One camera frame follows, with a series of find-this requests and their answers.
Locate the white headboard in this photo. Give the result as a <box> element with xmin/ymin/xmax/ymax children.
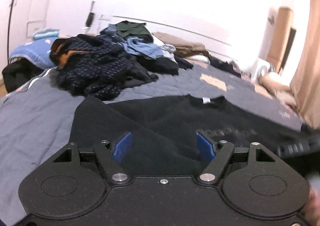
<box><xmin>112</xmin><ymin>15</ymin><xmax>258</xmax><ymax>67</ymax></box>

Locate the light blue garment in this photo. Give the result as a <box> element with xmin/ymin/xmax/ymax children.
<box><xmin>122</xmin><ymin>38</ymin><xmax>163</xmax><ymax>59</ymax></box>

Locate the rolled bamboo mat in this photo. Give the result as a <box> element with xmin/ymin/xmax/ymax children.
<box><xmin>266</xmin><ymin>7</ymin><xmax>294</xmax><ymax>67</ymax></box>

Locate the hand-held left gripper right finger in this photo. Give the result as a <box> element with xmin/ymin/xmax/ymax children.
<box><xmin>196</xmin><ymin>133</ymin><xmax>280</xmax><ymax>186</ymax></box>

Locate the crumpled black garment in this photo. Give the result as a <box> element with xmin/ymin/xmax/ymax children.
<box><xmin>209</xmin><ymin>55</ymin><xmax>242</xmax><ymax>77</ymax></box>

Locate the small navy dotted garment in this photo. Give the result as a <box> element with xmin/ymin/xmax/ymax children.
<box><xmin>150</xmin><ymin>55</ymin><xmax>179</xmax><ymax>76</ymax></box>

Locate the small black garment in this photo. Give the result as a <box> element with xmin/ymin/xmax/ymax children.
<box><xmin>175</xmin><ymin>55</ymin><xmax>194</xmax><ymax>69</ymax></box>

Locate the black bag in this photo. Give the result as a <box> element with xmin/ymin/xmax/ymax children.
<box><xmin>2</xmin><ymin>60</ymin><xmax>40</xmax><ymax>93</ymax></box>

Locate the khaki folded garment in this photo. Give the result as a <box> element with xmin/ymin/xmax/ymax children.
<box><xmin>152</xmin><ymin>31</ymin><xmax>211</xmax><ymax>58</ymax></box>

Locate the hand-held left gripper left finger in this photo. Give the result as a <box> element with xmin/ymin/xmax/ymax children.
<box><xmin>53</xmin><ymin>132</ymin><xmax>132</xmax><ymax>185</ymax></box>

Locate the white grey garment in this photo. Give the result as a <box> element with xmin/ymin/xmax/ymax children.
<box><xmin>152</xmin><ymin>36</ymin><xmax>177</xmax><ymax>61</ymax></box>

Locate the blue-grey denim garment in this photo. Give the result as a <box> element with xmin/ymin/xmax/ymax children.
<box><xmin>100</xmin><ymin>24</ymin><xmax>125</xmax><ymax>42</ymax></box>

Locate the dark green garment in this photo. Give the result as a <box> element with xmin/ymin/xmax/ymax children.
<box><xmin>116</xmin><ymin>21</ymin><xmax>153</xmax><ymax>42</ymax></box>

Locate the cream pillow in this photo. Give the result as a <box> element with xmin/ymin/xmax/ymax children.
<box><xmin>275</xmin><ymin>86</ymin><xmax>301</xmax><ymax>110</ymax></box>

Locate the beige wicker pillow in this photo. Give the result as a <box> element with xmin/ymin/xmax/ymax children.
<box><xmin>259</xmin><ymin>72</ymin><xmax>292</xmax><ymax>94</ymax></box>

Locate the blue pillow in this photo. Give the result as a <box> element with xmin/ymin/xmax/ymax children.
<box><xmin>9</xmin><ymin>39</ymin><xmax>59</xmax><ymax>69</ymax></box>

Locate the grey quilted bedspread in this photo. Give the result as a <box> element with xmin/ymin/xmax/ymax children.
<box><xmin>0</xmin><ymin>61</ymin><xmax>308</xmax><ymax>226</ymax></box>

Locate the white wardrobe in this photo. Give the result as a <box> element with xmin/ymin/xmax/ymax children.
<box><xmin>0</xmin><ymin>0</ymin><xmax>58</xmax><ymax>60</ymax></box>

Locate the teal chevron towel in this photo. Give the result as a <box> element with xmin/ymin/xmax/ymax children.
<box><xmin>34</xmin><ymin>29</ymin><xmax>61</xmax><ymax>41</ymax></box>

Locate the charcoal thin garment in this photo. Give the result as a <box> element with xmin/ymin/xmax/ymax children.
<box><xmin>127</xmin><ymin>56</ymin><xmax>159</xmax><ymax>89</ymax></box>

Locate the white box fan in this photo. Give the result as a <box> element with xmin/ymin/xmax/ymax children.
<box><xmin>251</xmin><ymin>59</ymin><xmax>274</xmax><ymax>83</ymax></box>

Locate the black sweatshirt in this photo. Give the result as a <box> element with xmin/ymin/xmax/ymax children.
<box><xmin>69</xmin><ymin>94</ymin><xmax>320</xmax><ymax>176</ymax></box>

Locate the navy dotted jacket orange lining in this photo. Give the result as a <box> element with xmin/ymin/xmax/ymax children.
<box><xmin>49</xmin><ymin>34</ymin><xmax>137</xmax><ymax>101</ymax></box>

